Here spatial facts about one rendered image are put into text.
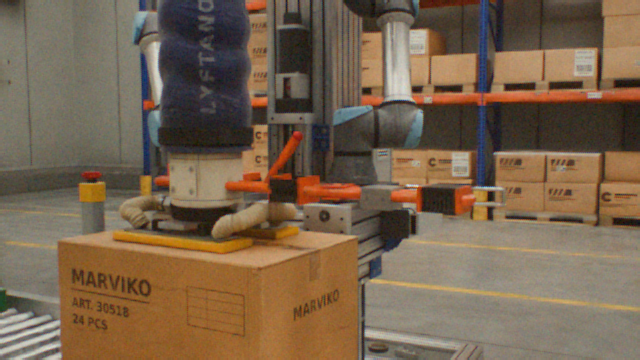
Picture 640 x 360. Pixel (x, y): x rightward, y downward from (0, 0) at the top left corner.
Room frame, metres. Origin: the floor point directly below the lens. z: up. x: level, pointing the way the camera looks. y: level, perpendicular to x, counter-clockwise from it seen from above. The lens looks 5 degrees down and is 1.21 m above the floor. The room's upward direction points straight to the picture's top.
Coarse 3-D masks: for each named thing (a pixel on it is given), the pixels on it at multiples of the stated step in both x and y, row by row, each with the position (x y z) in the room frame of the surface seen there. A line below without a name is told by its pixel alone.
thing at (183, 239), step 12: (132, 228) 1.54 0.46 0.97; (144, 228) 1.54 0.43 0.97; (156, 228) 1.51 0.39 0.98; (204, 228) 1.44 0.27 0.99; (132, 240) 1.49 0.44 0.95; (144, 240) 1.47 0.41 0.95; (156, 240) 1.45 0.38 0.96; (168, 240) 1.44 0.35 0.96; (180, 240) 1.42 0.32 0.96; (192, 240) 1.41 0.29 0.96; (204, 240) 1.40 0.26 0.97; (216, 240) 1.39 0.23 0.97; (228, 240) 1.41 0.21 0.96; (240, 240) 1.41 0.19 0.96; (216, 252) 1.37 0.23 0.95; (228, 252) 1.37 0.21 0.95
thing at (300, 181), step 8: (272, 176) 1.43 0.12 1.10; (280, 176) 1.45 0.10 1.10; (288, 176) 1.48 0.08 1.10; (296, 176) 1.48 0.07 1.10; (304, 176) 1.47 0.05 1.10; (312, 176) 1.42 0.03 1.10; (272, 184) 1.41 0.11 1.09; (280, 184) 1.40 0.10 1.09; (288, 184) 1.39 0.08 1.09; (296, 184) 1.38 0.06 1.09; (304, 184) 1.40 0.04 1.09; (312, 184) 1.42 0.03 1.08; (272, 192) 1.42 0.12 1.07; (280, 192) 1.41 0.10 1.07; (288, 192) 1.40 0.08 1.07; (296, 192) 1.39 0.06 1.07; (272, 200) 1.41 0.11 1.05; (280, 200) 1.40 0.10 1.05; (288, 200) 1.39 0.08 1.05; (296, 200) 1.38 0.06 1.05; (304, 200) 1.40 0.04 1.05; (312, 200) 1.42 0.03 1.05
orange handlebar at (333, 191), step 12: (156, 180) 1.61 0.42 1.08; (168, 180) 1.59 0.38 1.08; (240, 180) 1.53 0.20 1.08; (264, 192) 1.45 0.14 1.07; (312, 192) 1.38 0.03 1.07; (324, 192) 1.36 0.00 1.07; (336, 192) 1.35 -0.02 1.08; (348, 192) 1.33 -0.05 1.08; (360, 192) 1.32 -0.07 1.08; (396, 192) 1.28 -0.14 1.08; (408, 192) 1.27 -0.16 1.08; (468, 204) 1.22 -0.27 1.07
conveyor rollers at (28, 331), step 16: (0, 320) 2.20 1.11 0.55; (16, 320) 2.24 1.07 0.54; (32, 320) 2.20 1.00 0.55; (48, 320) 2.24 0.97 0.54; (0, 336) 2.08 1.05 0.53; (16, 336) 2.04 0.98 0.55; (32, 336) 2.08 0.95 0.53; (48, 336) 2.04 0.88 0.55; (0, 352) 1.89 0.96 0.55; (16, 352) 1.93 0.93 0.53; (32, 352) 1.89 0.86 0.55; (48, 352) 1.92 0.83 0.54
